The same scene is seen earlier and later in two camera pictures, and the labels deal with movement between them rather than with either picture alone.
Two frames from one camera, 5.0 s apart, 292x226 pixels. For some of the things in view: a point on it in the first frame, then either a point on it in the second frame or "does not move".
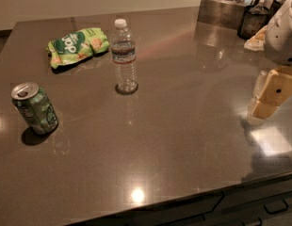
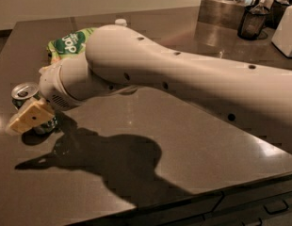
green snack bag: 76,45 does not move
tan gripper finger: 277,86 → 63,85
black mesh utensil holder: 252,20 does not move
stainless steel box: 219,12 does not move
